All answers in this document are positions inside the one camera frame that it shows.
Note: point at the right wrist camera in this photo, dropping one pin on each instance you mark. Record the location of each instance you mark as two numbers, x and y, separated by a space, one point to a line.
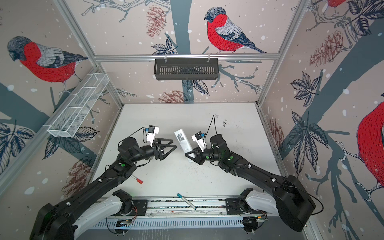
200 139

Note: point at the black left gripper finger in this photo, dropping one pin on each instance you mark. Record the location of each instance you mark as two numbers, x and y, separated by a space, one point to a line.
161 142
165 151

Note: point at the black wall basket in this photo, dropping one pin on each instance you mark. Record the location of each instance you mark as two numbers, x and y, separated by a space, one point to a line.
186 69

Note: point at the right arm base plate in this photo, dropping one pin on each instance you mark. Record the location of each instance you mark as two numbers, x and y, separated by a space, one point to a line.
240 207

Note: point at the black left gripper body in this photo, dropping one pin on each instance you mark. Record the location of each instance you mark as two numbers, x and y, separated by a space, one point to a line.
150 152

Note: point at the white remote control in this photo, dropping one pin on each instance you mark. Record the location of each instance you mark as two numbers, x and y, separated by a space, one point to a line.
183 141

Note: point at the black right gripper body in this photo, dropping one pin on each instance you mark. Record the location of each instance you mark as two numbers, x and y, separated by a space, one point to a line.
208 155

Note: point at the teal capped pen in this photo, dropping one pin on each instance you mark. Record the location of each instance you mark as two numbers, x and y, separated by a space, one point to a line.
187 201

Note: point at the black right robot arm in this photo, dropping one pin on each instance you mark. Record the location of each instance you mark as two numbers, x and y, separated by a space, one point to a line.
293 203

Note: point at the red marker left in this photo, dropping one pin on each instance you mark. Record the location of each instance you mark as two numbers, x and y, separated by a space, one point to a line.
137 179

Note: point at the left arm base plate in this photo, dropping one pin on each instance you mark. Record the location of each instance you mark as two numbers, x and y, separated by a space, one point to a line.
132 209

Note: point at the white mesh wall tray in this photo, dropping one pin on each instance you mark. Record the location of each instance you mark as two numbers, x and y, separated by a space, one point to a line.
81 102

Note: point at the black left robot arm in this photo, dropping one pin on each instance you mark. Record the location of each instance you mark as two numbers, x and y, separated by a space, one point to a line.
70 218

